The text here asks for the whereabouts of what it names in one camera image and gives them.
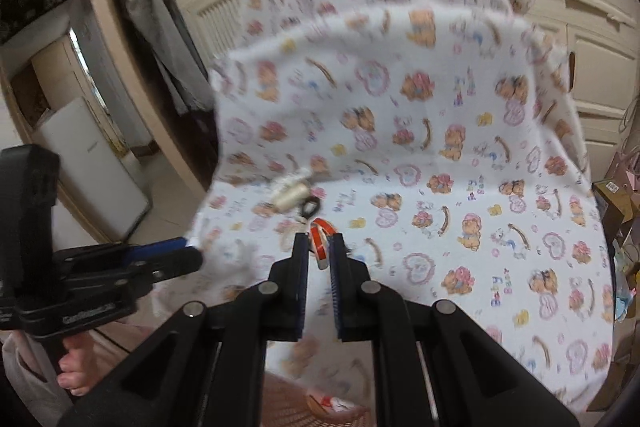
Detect brown cardboard box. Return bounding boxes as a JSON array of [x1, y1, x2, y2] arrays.
[[591, 178, 635, 229]]

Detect person's left hand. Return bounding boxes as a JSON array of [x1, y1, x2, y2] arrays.
[[56, 336, 102, 397]]

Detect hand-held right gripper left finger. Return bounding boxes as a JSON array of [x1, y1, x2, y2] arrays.
[[57, 232, 311, 427]]

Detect printed bear blanket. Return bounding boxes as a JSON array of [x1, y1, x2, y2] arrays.
[[191, 0, 617, 414]]

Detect red and white tape ring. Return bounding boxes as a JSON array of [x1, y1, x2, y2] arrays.
[[309, 217, 335, 272]]

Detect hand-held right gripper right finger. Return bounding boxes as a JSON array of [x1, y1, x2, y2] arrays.
[[327, 232, 582, 427]]

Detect curved wooden frame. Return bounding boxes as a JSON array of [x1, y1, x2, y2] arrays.
[[75, 0, 217, 194]]

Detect white appliance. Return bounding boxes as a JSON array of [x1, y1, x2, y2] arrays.
[[36, 96, 154, 242]]

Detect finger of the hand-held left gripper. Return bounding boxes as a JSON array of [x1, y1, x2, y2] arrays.
[[69, 247, 204, 304], [59, 236, 189, 269]]

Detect cream wardrobe cabinet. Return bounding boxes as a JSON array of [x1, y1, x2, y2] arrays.
[[144, 0, 640, 170]]

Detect hanging grey denim clothes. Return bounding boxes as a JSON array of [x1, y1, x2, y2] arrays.
[[112, 0, 217, 114]]

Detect pink mesh wastebasket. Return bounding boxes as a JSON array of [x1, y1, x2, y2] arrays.
[[259, 371, 375, 427]]

